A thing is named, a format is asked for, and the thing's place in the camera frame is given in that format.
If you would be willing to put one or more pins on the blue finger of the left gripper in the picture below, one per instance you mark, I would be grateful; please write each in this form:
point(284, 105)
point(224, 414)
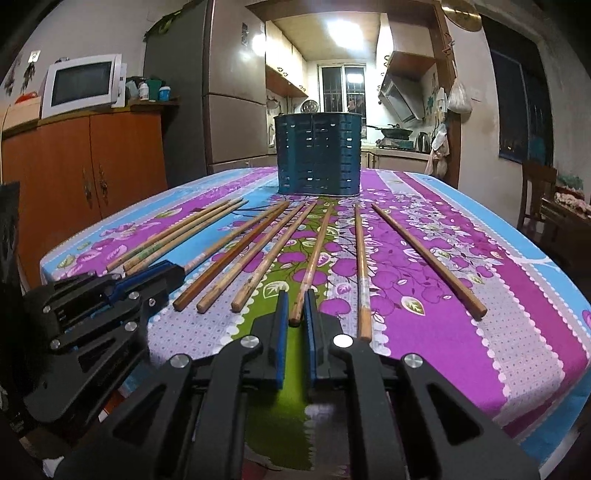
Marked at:
point(170, 275)

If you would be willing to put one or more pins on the wooden dining chair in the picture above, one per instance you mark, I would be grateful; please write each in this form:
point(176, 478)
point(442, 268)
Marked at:
point(538, 182)

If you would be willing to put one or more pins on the dark wooden side table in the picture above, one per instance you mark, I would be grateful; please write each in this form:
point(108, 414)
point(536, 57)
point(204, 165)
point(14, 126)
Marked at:
point(565, 236)

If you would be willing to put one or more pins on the orange wooden cabinet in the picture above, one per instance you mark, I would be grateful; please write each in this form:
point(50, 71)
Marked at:
point(77, 169)

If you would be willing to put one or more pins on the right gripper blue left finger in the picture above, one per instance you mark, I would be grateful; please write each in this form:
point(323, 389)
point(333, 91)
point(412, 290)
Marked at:
point(281, 340)

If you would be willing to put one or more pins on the beige kitchen base cabinets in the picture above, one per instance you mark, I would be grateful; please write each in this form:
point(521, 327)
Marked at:
point(393, 159)

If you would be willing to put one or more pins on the white hanging plastic bag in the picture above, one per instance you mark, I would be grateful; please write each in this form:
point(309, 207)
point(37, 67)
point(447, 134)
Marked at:
point(459, 100)

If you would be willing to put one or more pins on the dark window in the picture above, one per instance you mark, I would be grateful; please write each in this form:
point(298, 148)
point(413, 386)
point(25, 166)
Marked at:
point(525, 115)

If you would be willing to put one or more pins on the kitchen window with bars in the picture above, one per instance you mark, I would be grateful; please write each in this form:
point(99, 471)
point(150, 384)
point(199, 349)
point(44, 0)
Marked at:
point(343, 90)

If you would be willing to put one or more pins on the grey three-door refrigerator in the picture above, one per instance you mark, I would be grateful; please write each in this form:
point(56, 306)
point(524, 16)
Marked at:
point(212, 56)

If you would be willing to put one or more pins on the blue perforated utensil holder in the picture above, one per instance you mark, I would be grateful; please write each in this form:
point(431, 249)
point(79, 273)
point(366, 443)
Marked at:
point(319, 153)

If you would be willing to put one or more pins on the black wok on stove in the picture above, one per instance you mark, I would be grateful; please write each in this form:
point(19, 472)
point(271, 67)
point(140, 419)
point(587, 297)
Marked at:
point(394, 132)

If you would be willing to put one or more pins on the steel electric kettle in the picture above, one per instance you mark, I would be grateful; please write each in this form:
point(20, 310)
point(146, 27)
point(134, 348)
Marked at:
point(423, 142)

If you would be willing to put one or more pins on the white microwave oven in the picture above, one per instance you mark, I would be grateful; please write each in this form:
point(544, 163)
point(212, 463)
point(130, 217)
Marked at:
point(83, 83)

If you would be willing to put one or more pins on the steel range hood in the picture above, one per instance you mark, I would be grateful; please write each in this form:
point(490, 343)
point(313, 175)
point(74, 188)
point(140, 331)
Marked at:
point(404, 97)

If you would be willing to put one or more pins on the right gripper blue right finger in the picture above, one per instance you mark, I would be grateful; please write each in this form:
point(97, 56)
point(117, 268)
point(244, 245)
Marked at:
point(310, 313)

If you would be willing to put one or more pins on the white medicine bottle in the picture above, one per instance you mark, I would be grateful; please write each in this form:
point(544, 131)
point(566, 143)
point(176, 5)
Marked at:
point(143, 91)

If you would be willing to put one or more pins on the colourful floral tablecloth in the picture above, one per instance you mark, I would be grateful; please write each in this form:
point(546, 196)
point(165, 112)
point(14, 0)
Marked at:
point(526, 364)

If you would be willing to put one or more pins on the blue lidded cup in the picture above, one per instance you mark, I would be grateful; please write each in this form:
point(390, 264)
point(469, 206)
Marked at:
point(164, 93)

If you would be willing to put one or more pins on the round gold wall clock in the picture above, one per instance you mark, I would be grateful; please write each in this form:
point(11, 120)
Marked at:
point(463, 14)

